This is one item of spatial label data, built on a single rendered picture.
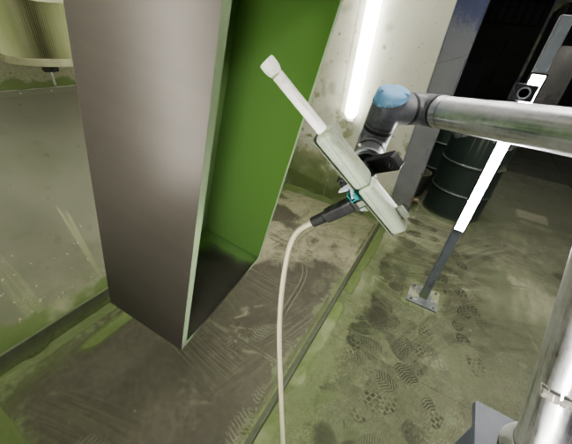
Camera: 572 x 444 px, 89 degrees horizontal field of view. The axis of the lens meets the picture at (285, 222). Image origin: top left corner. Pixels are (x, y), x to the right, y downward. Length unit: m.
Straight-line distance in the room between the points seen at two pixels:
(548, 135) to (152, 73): 0.75
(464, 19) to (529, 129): 1.88
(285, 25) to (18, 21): 1.08
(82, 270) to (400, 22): 2.61
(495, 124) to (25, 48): 1.72
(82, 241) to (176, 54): 1.50
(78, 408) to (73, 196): 1.05
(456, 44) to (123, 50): 2.23
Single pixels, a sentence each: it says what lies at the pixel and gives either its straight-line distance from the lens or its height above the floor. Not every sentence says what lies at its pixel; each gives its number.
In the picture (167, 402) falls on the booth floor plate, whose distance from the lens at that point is 1.64.
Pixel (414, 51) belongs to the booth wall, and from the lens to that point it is 2.62.
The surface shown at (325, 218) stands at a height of 1.09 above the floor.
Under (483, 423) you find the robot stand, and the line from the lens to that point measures 1.12.
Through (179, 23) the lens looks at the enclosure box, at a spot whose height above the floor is 1.48.
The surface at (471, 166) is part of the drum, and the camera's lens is 3.20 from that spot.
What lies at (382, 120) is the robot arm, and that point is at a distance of 0.91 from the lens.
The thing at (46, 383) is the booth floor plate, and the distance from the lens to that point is 1.87.
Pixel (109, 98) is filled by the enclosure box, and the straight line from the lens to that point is 0.77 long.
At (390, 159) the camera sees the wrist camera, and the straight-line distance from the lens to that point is 0.78.
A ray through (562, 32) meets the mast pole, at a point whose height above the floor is 1.58.
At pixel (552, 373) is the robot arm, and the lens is 0.65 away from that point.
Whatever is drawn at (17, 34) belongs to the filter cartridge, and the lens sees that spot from 1.77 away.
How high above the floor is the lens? 1.49
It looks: 34 degrees down
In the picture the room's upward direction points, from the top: 7 degrees clockwise
